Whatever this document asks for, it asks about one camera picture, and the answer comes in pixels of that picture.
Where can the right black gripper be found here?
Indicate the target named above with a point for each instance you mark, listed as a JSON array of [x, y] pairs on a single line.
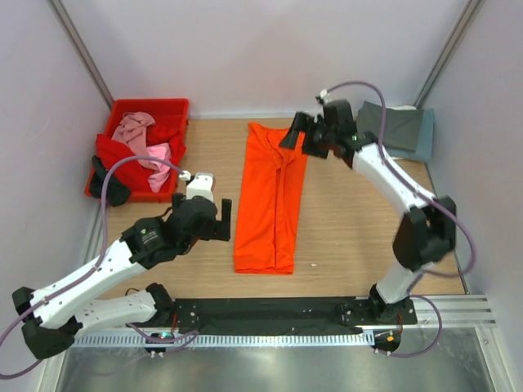
[[302, 122]]

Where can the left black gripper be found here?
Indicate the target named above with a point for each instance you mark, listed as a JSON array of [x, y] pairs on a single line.
[[219, 229]]

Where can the orange t shirt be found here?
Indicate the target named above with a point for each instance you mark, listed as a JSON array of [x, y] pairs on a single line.
[[269, 204]]

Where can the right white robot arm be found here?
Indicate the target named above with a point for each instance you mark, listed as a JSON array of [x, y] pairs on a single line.
[[425, 235]]

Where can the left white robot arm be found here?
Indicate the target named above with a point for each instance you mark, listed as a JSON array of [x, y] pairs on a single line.
[[54, 317]]

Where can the light pink t shirt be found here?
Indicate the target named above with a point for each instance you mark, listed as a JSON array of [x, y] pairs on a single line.
[[160, 171]]

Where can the folded grey t shirt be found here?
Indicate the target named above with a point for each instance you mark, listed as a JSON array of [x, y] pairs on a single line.
[[402, 128]]

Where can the folded white t shirt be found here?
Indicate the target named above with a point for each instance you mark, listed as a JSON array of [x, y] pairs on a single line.
[[403, 108]]

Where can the black t shirt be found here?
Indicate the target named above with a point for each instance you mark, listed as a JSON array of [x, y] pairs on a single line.
[[117, 193]]

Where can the red plastic bin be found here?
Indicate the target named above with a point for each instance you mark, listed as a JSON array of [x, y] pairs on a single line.
[[171, 111]]

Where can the folded blue t shirt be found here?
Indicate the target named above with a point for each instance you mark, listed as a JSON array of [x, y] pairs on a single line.
[[423, 152]]

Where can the dusty pink t shirt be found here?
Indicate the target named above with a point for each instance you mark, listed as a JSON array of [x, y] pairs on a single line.
[[131, 131]]

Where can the red t shirt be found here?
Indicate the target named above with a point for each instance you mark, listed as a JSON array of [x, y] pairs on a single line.
[[135, 173]]

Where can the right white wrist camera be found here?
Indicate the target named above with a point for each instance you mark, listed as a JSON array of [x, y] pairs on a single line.
[[323, 97]]

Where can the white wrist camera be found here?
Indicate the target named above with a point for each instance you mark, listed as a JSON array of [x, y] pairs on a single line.
[[323, 97], [198, 185]]

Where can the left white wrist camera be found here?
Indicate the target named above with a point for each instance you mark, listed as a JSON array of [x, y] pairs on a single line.
[[198, 185]]

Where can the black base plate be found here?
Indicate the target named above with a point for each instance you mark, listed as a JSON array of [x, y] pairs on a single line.
[[288, 316]]

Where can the grey slotted cable duct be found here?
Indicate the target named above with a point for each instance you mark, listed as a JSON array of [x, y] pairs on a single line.
[[115, 339]]

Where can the aluminium frame rail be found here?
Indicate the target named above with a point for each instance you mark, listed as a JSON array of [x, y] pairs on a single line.
[[456, 311]]

